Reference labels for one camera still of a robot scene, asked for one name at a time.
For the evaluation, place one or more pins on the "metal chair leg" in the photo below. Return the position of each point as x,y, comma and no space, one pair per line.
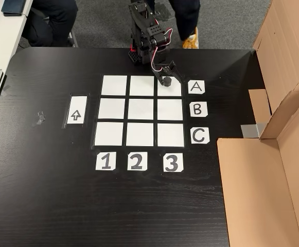
74,38

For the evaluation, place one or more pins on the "white desk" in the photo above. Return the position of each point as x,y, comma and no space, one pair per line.
0,38

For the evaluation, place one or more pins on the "crumpled clear tape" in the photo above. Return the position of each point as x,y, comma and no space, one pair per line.
39,119

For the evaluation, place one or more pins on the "grey tape strip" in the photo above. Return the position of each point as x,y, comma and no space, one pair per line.
250,130

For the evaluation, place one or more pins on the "black octagonal token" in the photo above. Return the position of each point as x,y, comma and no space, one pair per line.
167,81

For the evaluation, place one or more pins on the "white paper grid square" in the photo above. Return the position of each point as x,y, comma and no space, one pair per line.
170,109
114,85
140,109
111,108
139,134
141,86
109,134
175,91
171,135

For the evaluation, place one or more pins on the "brown cardboard panel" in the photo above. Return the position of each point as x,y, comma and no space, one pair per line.
288,38
254,193

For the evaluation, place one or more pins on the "paper label letter B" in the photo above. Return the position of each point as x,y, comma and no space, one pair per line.
192,114

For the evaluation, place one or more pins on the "paper label number 1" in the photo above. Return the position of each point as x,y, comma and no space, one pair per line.
99,154

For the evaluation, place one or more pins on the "paper label letter C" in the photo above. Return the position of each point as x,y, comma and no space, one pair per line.
193,141

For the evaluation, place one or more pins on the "person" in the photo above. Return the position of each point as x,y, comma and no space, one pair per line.
187,18
54,23

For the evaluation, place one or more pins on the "clear tape piece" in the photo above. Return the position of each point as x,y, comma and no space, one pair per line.
7,90

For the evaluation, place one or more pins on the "dark blue notebook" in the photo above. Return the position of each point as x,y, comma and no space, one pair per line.
15,7

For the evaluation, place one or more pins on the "paper label number 2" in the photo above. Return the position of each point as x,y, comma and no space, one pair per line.
130,154

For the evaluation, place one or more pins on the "paper label number 3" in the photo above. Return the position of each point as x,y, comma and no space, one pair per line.
166,155

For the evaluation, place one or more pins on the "white arrow paper sheet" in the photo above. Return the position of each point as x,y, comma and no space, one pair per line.
77,103

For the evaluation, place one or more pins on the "paper label letter A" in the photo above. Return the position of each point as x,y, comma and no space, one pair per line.
190,91

